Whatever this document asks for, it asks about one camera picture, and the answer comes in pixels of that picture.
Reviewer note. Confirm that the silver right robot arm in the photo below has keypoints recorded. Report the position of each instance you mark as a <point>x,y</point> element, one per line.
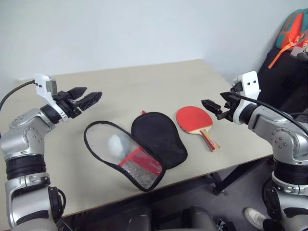
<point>284,139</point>

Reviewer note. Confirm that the red table tennis paddle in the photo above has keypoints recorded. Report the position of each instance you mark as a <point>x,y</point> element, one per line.
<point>192,118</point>

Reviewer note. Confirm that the black table leg frame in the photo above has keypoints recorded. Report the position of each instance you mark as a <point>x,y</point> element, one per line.
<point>231,178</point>

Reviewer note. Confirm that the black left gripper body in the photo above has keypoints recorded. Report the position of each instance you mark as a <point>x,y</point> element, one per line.
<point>68,106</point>

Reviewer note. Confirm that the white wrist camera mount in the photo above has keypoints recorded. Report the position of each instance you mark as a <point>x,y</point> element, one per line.
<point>250,84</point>
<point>42,84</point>

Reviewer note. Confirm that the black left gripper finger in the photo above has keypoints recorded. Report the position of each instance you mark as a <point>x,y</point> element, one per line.
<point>91,99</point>
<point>78,92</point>

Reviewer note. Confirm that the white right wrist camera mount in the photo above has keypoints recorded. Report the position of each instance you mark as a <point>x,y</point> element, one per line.
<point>250,84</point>

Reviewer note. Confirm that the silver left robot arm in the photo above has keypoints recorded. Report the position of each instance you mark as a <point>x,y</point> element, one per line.
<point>21,139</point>

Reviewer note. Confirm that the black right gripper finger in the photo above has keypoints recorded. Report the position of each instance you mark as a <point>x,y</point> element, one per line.
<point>211,106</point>
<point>227,95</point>

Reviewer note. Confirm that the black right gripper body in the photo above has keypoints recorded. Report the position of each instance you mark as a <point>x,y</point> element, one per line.
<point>229,108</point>

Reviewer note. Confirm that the black paddle case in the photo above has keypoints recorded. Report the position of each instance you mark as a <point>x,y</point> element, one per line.
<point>158,137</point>

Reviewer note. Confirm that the dark grey rounded shape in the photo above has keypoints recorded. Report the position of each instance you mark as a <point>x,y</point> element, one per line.
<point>138,220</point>
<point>199,219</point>

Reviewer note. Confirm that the white shoe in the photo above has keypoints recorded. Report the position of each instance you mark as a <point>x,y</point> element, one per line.
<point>255,216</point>

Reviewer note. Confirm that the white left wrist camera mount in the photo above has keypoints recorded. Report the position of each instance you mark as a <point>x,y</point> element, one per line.
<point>42,84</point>

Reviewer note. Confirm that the teal orange backpack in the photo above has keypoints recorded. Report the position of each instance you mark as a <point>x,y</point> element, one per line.
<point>292,26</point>

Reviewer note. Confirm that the black chair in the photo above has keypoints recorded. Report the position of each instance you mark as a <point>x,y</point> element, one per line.
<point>276,81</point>

